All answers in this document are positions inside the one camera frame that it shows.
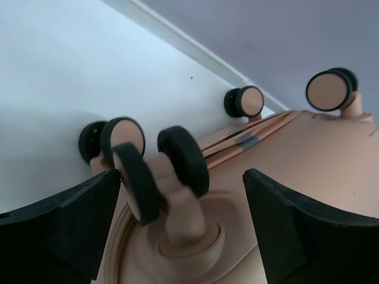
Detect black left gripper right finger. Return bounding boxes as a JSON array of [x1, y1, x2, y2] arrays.
[[243, 169, 378, 283]]

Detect pink hard-shell suitcase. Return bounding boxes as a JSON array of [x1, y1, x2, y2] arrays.
[[78, 67, 378, 283]]

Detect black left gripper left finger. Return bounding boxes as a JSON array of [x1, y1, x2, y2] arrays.
[[1, 169, 120, 283]]

